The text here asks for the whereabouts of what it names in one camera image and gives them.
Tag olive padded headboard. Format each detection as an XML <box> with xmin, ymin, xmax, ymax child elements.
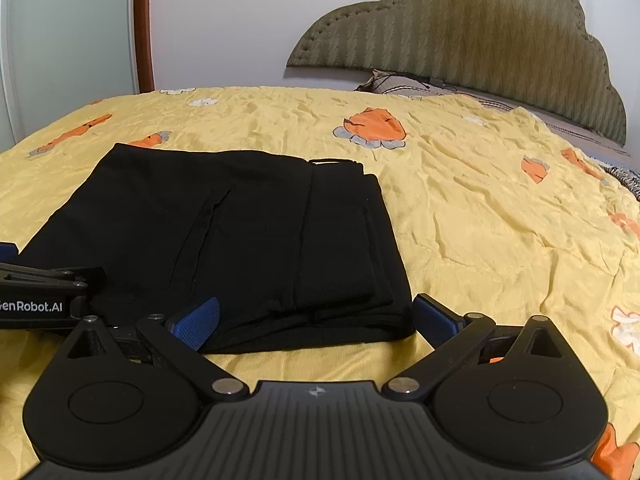
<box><xmin>288</xmin><ymin>0</ymin><xmax>627</xmax><ymax>145</ymax></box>

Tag black pants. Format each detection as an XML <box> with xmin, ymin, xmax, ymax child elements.
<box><xmin>18</xmin><ymin>144</ymin><xmax>414</xmax><ymax>353</ymax></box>

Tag frosted floral wardrobe door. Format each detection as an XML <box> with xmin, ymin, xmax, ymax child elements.
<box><xmin>1</xmin><ymin>0</ymin><xmax>139</xmax><ymax>150</ymax></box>

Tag zebra striped cloth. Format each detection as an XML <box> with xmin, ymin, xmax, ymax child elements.
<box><xmin>594</xmin><ymin>158</ymin><xmax>640</xmax><ymax>200</ymax></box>

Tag brown wooden door frame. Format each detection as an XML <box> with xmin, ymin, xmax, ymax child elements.
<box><xmin>132</xmin><ymin>0</ymin><xmax>155</xmax><ymax>93</ymax></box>

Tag yellow carrot print bedsheet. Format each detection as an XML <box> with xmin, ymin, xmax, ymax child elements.
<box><xmin>1</xmin><ymin>87</ymin><xmax>639</xmax><ymax>478</ymax></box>

